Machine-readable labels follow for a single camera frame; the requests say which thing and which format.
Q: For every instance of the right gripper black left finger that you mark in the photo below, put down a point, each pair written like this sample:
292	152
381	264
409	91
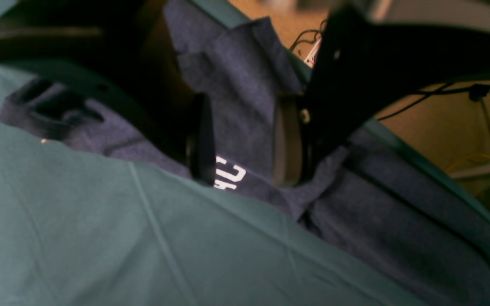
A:
118	52

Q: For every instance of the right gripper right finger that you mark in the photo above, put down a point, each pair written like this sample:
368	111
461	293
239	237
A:
373	53

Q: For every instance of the teal table cloth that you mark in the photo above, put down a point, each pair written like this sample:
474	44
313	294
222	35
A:
93	214

